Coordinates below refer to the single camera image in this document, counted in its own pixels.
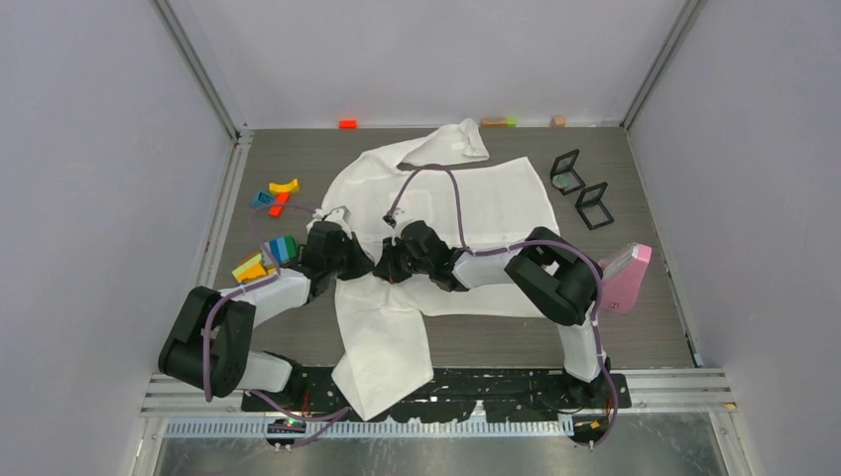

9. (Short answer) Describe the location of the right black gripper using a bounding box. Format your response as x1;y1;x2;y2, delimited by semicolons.
374;235;433;286

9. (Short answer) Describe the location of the white shirt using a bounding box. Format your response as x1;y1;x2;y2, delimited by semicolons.
322;119;558;420

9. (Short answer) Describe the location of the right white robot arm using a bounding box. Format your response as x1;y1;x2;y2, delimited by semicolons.
373;220;609;408

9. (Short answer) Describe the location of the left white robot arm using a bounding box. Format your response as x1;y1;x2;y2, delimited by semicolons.
158;221;374;411

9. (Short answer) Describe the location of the toy brick pile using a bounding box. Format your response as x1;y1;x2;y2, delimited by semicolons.
232;235;298;284

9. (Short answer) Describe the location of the red long toy brick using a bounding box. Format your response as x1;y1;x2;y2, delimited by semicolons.
268;192;291;219

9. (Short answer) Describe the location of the yellow curved toy brick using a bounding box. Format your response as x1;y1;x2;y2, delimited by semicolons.
269;178;300;196

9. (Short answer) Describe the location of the blue square toy brick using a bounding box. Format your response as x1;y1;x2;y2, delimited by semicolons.
251;190;276;209

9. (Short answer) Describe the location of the wooden block with green end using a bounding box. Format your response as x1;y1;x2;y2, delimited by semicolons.
480;116;518;128

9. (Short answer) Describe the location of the pink stand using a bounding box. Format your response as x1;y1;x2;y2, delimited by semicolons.
598;243;653;314

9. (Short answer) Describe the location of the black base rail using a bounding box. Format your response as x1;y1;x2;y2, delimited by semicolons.
237;362;632;423

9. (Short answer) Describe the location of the black display frame with brooch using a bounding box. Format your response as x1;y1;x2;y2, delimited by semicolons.
549;149;585;195

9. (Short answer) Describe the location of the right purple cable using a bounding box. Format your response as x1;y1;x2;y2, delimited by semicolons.
384;163;620;449

